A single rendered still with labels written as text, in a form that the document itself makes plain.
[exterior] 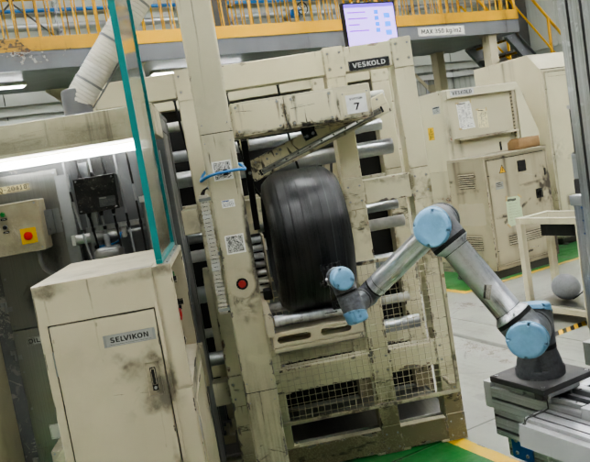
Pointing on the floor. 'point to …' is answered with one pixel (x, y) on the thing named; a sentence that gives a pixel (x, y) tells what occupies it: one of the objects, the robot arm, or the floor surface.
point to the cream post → (213, 132)
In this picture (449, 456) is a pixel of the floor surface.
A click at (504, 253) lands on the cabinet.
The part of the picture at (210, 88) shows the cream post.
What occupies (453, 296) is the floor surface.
